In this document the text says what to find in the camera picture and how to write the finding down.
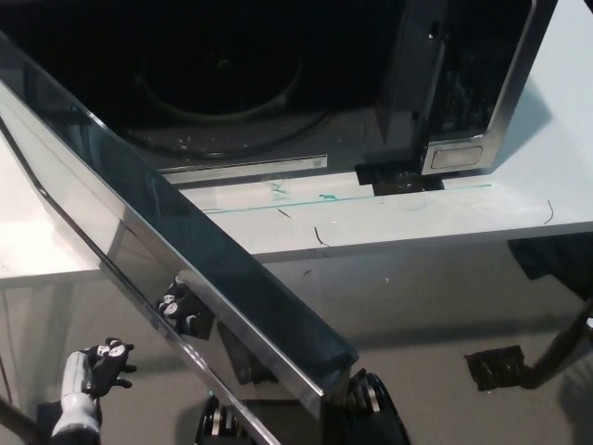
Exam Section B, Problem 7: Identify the black silver microwave body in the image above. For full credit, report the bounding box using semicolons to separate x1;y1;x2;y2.
0;0;560;194

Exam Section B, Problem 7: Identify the round glass microwave turntable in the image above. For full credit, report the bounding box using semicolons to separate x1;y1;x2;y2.
122;40;335;157

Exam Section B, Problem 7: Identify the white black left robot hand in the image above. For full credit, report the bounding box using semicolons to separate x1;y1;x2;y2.
50;337;138;439

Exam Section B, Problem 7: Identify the black floor outlet plate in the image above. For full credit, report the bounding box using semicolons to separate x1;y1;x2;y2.
463;344;530;393

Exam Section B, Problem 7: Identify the black straight metal tube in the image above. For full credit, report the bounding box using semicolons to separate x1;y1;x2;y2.
0;392;42;445

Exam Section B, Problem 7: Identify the mirrored glass microwave door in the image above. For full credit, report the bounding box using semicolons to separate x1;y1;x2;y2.
0;30;360;445

